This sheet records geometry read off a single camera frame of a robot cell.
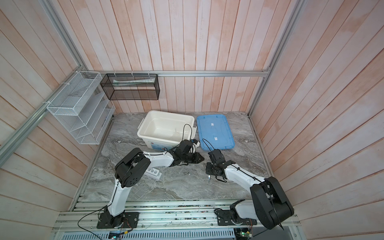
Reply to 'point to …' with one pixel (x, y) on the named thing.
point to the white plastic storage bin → (164, 130)
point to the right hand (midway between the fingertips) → (209, 168)
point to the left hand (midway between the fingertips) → (204, 161)
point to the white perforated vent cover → (219, 234)
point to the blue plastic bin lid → (215, 132)
